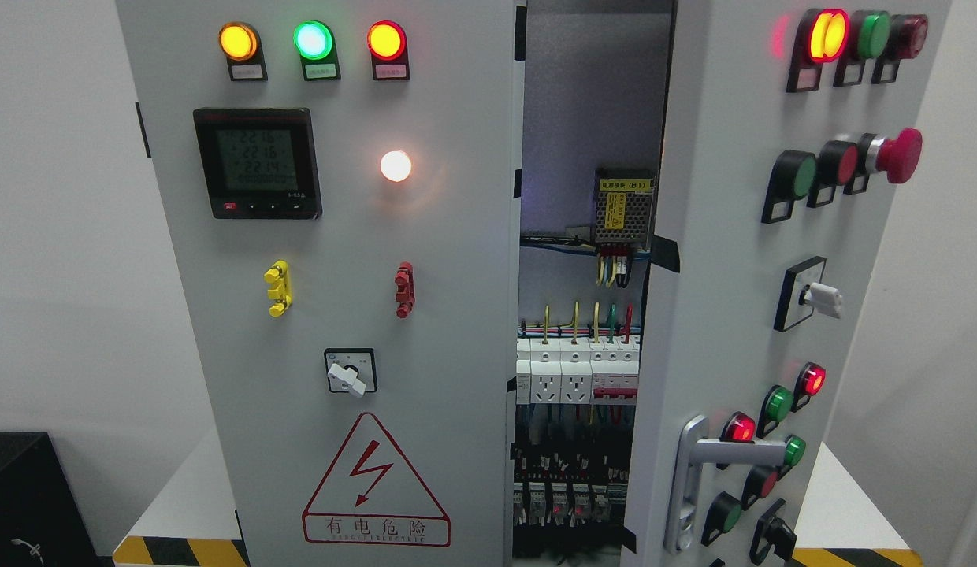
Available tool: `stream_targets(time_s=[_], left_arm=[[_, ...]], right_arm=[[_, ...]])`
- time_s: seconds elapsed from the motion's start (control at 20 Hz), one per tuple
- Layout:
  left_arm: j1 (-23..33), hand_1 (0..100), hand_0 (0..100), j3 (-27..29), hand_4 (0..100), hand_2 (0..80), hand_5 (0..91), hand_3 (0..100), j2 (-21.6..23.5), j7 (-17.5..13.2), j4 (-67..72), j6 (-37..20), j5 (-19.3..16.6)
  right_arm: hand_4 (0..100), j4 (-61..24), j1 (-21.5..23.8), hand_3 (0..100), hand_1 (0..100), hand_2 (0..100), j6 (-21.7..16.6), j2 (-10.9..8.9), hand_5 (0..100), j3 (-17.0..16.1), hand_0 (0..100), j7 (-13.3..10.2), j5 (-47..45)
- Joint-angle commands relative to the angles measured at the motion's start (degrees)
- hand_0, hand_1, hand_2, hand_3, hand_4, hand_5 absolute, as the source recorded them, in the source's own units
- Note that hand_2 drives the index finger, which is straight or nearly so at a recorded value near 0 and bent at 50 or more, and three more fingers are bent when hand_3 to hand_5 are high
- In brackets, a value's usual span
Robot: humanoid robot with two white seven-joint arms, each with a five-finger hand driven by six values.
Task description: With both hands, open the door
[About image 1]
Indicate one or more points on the red indicator lamp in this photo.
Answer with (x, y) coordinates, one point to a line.
(388, 45)

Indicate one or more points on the grey cabinet door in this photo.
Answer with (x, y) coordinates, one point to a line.
(751, 182)
(443, 371)

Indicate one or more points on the white rotary switch right door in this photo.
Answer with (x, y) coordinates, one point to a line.
(803, 294)

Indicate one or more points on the red emergency stop button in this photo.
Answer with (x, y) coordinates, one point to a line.
(896, 156)

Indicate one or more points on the red electric hazard sticker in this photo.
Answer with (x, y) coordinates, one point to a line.
(372, 495)

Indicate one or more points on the yellow terminal connector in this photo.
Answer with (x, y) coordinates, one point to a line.
(279, 290)

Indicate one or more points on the silver door handle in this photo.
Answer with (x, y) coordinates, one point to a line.
(694, 450)

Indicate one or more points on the red terminal connector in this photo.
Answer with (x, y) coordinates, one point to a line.
(405, 291)

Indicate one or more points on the black box at left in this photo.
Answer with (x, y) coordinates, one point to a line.
(39, 522)

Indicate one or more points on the relay terminal row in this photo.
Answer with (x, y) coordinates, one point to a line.
(568, 489)

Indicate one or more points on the green indicator lamp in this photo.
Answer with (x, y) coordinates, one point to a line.
(317, 50)

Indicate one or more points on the white rotary selector switch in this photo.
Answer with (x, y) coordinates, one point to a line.
(351, 370)

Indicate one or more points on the yellow indicator lamp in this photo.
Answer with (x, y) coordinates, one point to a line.
(242, 48)

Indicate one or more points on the perforated metal power supply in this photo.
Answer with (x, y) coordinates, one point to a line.
(623, 206)

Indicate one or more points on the white glowing indicator lamp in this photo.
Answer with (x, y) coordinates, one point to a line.
(396, 166)

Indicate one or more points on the black digital power meter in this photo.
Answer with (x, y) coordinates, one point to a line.
(259, 163)

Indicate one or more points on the white socket breaker row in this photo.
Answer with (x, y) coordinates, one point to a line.
(564, 370)

